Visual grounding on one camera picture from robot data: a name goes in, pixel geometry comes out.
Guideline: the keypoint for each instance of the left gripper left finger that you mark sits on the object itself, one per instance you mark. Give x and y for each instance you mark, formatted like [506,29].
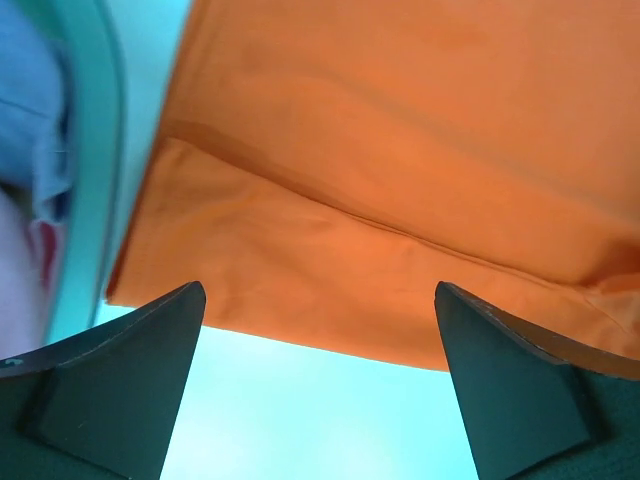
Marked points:
[101,404]

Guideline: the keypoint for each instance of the lavender t shirt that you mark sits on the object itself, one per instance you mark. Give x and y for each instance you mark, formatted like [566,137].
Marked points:
[34,114]

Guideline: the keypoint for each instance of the orange t shirt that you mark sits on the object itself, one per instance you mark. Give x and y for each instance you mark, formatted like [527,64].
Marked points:
[321,166]

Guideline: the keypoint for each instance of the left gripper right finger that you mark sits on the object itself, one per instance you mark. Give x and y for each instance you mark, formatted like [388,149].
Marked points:
[536,404]

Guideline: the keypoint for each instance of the translucent blue basket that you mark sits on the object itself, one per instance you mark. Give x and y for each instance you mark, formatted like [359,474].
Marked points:
[120,55]

